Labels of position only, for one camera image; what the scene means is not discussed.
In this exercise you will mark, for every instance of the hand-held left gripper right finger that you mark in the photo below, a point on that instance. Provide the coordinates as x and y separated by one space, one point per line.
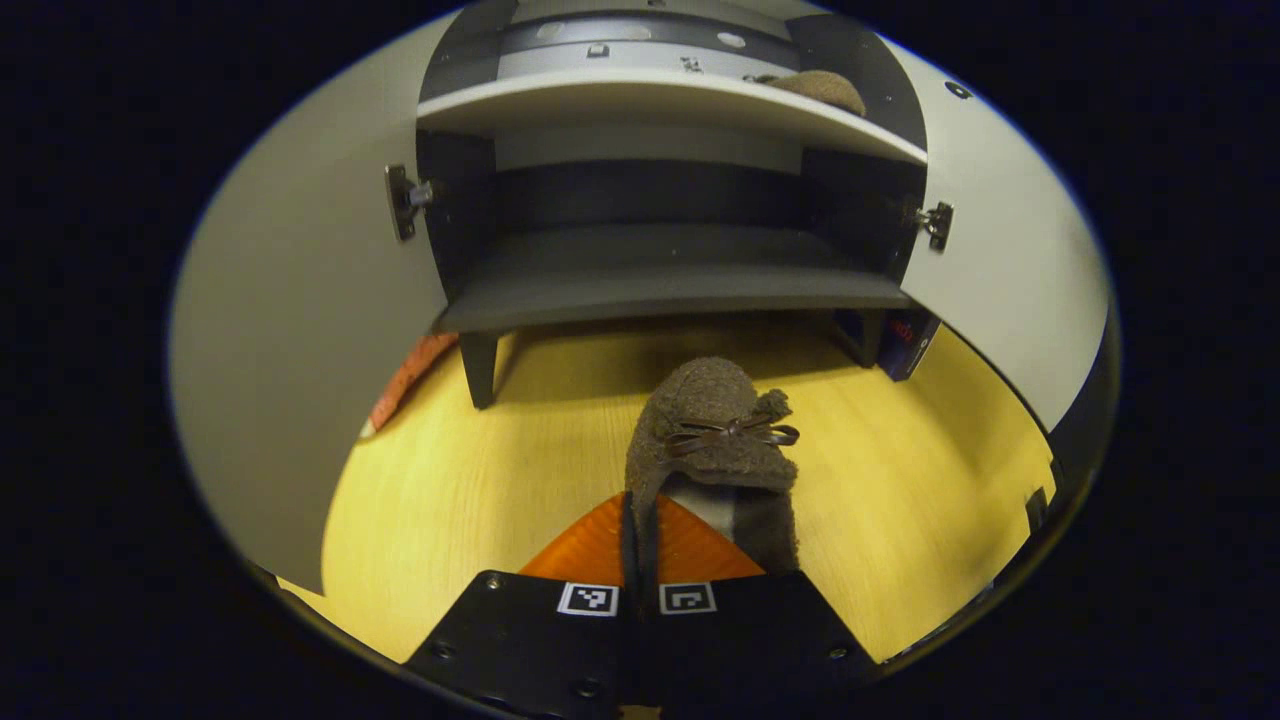
740 640

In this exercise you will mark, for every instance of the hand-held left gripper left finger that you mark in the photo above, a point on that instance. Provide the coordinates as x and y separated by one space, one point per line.
530 650

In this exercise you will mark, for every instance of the brown fuzzy shoe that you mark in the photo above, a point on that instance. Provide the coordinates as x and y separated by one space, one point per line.
700 400
825 90

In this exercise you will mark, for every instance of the white shoe cabinet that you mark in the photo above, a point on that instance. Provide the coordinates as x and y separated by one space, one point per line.
660 270

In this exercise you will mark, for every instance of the orange foam shape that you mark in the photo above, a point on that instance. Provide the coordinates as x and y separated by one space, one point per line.
410 380

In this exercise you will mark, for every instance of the dark blue box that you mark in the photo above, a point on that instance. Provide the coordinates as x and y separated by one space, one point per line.
905 345

